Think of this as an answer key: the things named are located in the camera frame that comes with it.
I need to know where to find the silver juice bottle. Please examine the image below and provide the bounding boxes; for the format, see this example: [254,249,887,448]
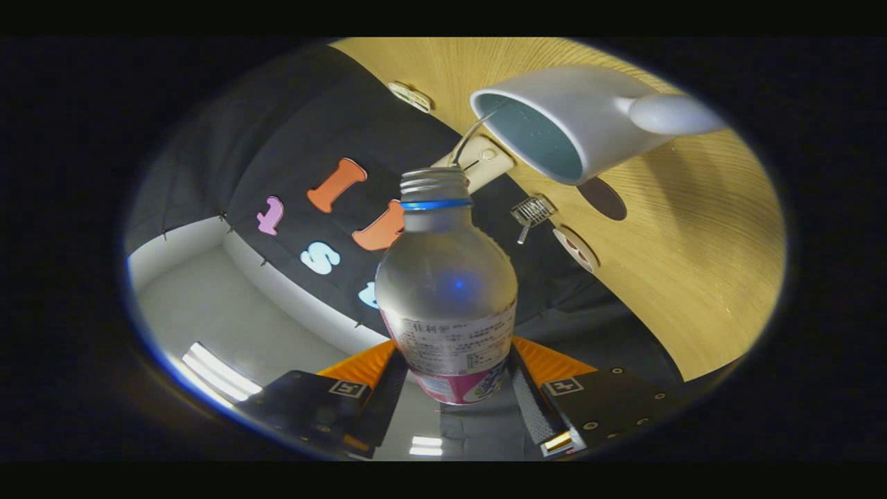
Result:
[374,167,519,405]

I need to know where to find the white divided sauce tray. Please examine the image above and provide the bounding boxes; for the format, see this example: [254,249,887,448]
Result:
[388,81,434,114]

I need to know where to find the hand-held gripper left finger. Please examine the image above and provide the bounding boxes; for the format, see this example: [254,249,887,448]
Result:
[236,338,410,459]

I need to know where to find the white toaster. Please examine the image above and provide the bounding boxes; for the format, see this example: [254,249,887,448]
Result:
[430,135,515,195]

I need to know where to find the white round plate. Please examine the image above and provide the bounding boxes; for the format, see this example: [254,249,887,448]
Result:
[552,227,600,273]

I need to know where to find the white cup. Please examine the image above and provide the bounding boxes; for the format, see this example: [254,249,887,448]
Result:
[470,66,727,186]

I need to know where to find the metal wire basket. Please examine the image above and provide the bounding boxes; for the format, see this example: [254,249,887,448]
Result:
[511,195,557,228]

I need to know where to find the dark round coaster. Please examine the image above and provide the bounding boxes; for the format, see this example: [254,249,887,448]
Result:
[577,177,628,221]

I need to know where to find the clear juice stream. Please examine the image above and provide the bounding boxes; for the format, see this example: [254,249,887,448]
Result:
[450,111,500,167]

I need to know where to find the wooden table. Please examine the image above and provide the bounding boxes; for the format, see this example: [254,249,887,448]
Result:
[329,38,787,382]

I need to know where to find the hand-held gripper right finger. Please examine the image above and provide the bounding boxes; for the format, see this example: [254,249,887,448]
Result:
[508,336,685,459]

